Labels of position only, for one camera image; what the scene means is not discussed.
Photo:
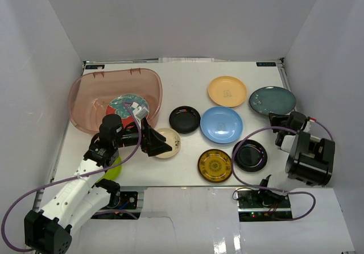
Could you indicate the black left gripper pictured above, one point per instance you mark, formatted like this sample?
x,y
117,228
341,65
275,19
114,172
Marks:
x,y
145,140

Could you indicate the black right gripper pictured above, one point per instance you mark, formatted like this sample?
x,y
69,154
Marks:
x,y
276,118

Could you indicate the dark teal ceramic plate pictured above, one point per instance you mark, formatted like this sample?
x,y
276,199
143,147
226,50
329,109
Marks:
x,y
272,99

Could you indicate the red and teal floral plate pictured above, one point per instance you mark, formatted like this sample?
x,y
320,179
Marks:
x,y
116,106

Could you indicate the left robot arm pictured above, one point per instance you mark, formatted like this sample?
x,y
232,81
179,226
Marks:
x,y
51,229

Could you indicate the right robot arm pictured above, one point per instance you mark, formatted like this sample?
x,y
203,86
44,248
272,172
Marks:
x,y
310,159

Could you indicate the pink translucent plastic bin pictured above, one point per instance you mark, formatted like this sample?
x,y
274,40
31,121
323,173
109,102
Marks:
x,y
91,93

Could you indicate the cream plate with black patch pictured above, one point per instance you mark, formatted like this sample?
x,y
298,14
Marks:
x,y
172,139

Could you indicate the black glossy plate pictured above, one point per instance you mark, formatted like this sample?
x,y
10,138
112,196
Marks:
x,y
184,119

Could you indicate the black plate with iridescent rim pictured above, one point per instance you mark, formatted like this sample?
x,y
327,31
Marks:
x,y
251,156

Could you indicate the lime green plate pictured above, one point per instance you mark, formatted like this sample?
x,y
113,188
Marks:
x,y
113,173

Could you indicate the light blue plate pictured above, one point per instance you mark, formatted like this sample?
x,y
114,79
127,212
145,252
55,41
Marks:
x,y
221,125

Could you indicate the brown and yellow patterned plate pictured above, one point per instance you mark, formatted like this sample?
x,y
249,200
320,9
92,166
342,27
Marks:
x,y
215,166

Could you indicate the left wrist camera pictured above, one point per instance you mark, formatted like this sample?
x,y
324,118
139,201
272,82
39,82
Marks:
x,y
140,111

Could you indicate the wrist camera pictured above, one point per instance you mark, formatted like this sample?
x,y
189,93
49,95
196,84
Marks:
x,y
308,124
140,111

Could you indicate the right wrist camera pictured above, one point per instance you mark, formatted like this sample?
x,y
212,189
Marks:
x,y
308,124

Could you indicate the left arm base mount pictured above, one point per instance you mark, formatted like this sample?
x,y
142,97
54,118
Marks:
x,y
128,200

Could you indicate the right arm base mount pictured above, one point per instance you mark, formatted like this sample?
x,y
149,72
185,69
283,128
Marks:
x,y
261,205

